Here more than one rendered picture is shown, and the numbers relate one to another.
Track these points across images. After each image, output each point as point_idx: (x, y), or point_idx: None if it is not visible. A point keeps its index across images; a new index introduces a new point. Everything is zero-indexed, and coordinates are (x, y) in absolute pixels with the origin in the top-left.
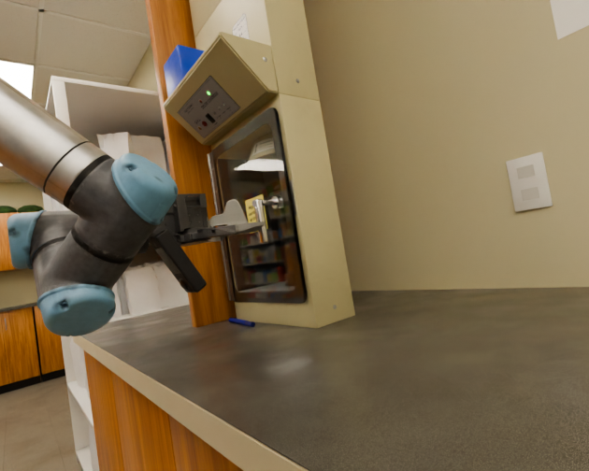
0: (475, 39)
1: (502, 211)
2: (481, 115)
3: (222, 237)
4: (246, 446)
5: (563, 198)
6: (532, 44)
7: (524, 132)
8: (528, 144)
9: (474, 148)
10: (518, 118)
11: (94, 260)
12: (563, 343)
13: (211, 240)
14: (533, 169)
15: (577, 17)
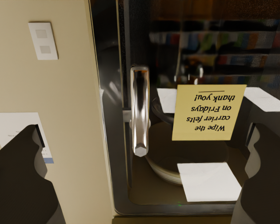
0: (78, 130)
1: (59, 24)
2: (74, 91)
3: (250, 127)
4: None
5: (23, 26)
6: (49, 115)
7: (50, 74)
8: (46, 66)
9: (79, 74)
10: (53, 82)
11: None
12: None
13: (258, 160)
14: (41, 50)
15: (30, 117)
